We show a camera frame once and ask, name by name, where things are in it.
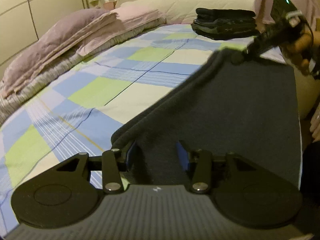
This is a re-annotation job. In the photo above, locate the dark grey garment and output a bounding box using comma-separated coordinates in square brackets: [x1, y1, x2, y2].
[111, 49, 301, 186]

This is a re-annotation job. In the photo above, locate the person's right hand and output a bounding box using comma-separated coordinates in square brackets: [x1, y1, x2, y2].
[280, 30, 313, 76]

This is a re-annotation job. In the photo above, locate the black striped garment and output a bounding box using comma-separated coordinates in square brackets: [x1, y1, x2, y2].
[191, 8, 260, 40]

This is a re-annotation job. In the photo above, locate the white laundry bin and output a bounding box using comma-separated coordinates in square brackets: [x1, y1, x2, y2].
[293, 67, 319, 119]

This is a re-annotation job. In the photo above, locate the white padded headboard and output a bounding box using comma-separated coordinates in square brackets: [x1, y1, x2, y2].
[121, 0, 254, 24]

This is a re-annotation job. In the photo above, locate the checked bed sheet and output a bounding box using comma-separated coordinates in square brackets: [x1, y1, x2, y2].
[1, 24, 249, 235]

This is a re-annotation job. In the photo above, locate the white folded quilt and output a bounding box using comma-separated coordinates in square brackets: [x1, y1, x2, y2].
[1, 5, 165, 124]

